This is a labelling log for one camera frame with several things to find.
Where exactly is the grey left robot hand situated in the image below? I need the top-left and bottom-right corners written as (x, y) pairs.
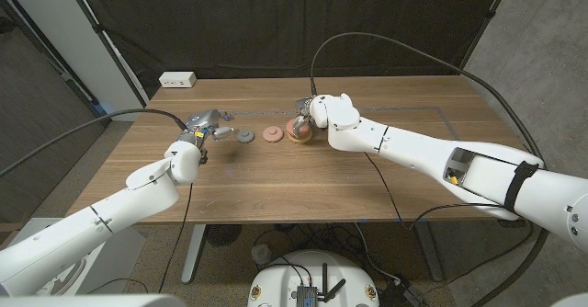
top-left (181, 108), bottom-right (235, 145)

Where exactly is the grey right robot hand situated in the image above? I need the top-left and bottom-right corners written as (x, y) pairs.
top-left (292, 96), bottom-right (322, 138)

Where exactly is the coral red toy ring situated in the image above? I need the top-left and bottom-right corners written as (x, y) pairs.
top-left (285, 117), bottom-right (312, 139)

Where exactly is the white power strip box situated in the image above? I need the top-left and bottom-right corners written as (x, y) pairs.
top-left (158, 71), bottom-right (198, 89)

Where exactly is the black backdrop curtain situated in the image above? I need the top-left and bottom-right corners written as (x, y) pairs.
top-left (71, 0), bottom-right (511, 97)

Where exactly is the small black floor fan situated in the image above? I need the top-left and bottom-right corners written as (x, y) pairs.
top-left (205, 223), bottom-right (243, 247)

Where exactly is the black backdrop stand pole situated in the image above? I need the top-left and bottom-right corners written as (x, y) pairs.
top-left (457, 0), bottom-right (515, 76)
top-left (62, 0), bottom-right (151, 106)

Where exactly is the white table leg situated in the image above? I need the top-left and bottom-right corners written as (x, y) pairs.
top-left (181, 223), bottom-right (208, 284)

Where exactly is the grey round floor object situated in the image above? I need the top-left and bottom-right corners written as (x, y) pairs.
top-left (251, 244), bottom-right (273, 266)

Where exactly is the white floor platform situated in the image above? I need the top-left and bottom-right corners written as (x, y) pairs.
top-left (45, 223), bottom-right (148, 295)

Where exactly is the white robot torso base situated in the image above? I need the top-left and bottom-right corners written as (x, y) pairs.
top-left (247, 250), bottom-right (381, 307)

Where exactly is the grey antenna radio box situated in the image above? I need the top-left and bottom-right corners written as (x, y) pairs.
top-left (293, 263), bottom-right (348, 307)

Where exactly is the grey table leg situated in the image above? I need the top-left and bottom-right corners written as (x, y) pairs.
top-left (413, 222), bottom-right (445, 283)

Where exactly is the black power adapter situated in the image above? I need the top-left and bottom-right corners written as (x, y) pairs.
top-left (379, 279), bottom-right (424, 307)

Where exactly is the large orange toy ring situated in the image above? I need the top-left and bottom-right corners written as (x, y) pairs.
top-left (287, 130), bottom-right (313, 145)

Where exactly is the pink toy ring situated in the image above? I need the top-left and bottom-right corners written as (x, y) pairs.
top-left (262, 125), bottom-right (285, 143)

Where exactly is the thin black left wrist cable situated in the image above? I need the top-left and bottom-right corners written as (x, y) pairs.
top-left (86, 182), bottom-right (194, 295)

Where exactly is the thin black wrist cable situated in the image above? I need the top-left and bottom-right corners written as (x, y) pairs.
top-left (86, 182), bottom-right (194, 295)
top-left (364, 152), bottom-right (537, 294)

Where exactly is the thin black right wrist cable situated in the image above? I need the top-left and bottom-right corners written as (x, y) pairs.
top-left (364, 152), bottom-right (537, 294)

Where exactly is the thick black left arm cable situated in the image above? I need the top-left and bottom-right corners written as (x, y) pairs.
top-left (0, 108), bottom-right (189, 178)

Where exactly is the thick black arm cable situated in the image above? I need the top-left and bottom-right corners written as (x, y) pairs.
top-left (0, 108), bottom-right (189, 178)
top-left (310, 31), bottom-right (550, 307)

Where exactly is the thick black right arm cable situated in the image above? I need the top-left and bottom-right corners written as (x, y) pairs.
top-left (310, 31), bottom-right (550, 307)

